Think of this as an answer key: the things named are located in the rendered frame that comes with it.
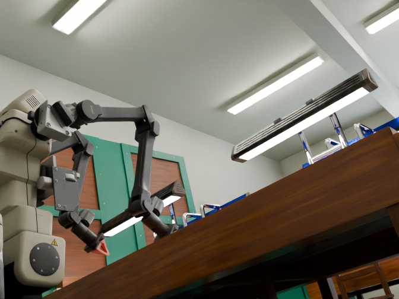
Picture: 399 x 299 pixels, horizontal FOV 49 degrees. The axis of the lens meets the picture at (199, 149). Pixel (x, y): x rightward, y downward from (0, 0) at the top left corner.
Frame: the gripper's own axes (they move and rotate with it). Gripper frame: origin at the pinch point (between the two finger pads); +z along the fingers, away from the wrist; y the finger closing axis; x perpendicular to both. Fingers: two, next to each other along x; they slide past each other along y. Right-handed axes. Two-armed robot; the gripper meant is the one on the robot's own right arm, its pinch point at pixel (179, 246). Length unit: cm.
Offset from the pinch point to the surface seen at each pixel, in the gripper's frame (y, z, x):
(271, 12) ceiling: 2, 3, -287
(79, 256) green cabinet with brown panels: 85, -6, -21
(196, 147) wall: 192, 89, -315
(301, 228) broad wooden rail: -66, -6, 24
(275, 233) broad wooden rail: -58, -7, 23
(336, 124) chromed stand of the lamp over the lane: -69, 5, -40
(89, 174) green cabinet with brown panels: 85, -28, -70
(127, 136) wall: 182, 3, -227
